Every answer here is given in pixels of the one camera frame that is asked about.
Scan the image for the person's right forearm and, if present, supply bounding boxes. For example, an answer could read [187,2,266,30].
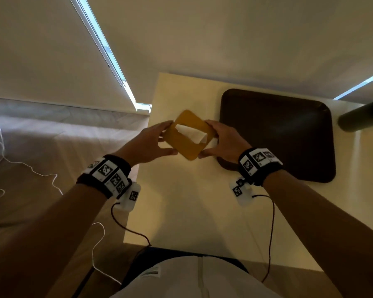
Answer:
[263,170,373,298]

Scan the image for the white cord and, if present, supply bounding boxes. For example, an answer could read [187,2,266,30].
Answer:
[0,122,63,203]
[91,222,122,285]

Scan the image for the dark cylindrical pole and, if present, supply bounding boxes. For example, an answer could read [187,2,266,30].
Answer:
[338,97,373,133]

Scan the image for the person's right hand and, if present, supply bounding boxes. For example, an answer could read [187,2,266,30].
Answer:
[198,120,252,165]

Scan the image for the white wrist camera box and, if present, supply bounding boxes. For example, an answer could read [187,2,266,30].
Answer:
[230,178,253,206]
[116,182,142,212]

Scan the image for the person's dark trousers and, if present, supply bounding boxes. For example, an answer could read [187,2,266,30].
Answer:
[121,246,249,290]

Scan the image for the beige roller blind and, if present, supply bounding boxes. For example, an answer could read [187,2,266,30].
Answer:
[0,0,138,113]
[85,0,373,104]

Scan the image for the black wristband with marker tags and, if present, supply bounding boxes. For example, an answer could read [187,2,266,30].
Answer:
[238,148,283,187]
[76,154,133,199]

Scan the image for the white paper sheet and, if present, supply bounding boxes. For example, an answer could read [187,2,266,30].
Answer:
[175,124,208,145]

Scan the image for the person's left forearm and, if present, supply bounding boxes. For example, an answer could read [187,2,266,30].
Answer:
[0,183,108,298]

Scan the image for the person's left hand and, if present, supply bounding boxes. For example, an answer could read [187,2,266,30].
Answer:
[113,120,178,167]

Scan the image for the dark brown tray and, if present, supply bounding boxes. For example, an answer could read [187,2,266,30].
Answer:
[217,89,336,184]

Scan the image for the yellow card with cutout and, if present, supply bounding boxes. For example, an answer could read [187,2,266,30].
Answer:
[163,110,217,161]

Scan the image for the person's white shirt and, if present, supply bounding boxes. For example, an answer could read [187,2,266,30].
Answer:
[110,256,282,298]

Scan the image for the dark thin cable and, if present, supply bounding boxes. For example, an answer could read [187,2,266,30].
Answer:
[111,202,152,247]
[252,194,275,283]

